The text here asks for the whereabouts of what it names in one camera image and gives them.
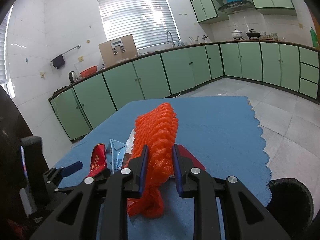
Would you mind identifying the light blue drink carton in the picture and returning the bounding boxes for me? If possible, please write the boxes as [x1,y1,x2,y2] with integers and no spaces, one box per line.
[106,139,127,174]

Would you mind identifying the chrome sink faucet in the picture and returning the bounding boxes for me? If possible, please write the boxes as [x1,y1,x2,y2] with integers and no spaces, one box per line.
[166,31,176,48]

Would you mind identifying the white cooking pot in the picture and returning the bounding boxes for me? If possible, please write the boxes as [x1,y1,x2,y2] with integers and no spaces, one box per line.
[232,29,244,41]

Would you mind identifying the metal towel rail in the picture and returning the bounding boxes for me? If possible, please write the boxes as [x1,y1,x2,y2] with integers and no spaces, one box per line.
[50,44,81,63]

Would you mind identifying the green lower kitchen cabinets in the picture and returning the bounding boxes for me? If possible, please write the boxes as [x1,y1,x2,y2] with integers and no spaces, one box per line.
[49,40,319,141]

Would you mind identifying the orange plastic basin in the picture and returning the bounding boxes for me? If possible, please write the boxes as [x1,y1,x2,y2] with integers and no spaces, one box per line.
[80,65,98,78]

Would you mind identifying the black trash bin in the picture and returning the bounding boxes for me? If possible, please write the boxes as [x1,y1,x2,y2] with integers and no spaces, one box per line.
[266,178,314,239]

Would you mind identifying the red snack wrapper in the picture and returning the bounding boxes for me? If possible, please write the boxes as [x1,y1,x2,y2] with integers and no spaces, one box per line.
[88,144,107,177]

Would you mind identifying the dark hanging towel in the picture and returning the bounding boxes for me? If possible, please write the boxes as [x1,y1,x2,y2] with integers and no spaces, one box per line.
[52,54,65,69]

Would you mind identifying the large orange foam net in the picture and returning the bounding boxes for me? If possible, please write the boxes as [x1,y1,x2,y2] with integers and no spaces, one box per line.
[127,102,178,218]

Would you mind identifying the green thermos bottle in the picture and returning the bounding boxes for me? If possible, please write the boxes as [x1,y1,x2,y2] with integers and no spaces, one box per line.
[310,27,319,49]

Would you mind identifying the brown cardboard box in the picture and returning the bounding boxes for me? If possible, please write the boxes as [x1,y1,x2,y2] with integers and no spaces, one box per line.
[98,34,138,68]

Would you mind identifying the dark red sponge pad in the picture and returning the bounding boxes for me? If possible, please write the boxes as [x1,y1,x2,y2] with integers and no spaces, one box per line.
[178,145,206,171]

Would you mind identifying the white window blind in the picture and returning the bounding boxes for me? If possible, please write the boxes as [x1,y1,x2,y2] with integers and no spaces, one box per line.
[97,0,180,49]

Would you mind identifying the black range hood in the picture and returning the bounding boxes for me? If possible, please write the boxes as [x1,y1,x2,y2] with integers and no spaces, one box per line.
[218,1,255,14]

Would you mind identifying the steel electric kettle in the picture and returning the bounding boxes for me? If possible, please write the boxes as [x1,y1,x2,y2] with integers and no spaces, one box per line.
[68,71,78,84]

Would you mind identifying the black wok pan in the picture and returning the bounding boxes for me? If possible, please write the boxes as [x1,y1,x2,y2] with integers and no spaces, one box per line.
[246,29,261,40]

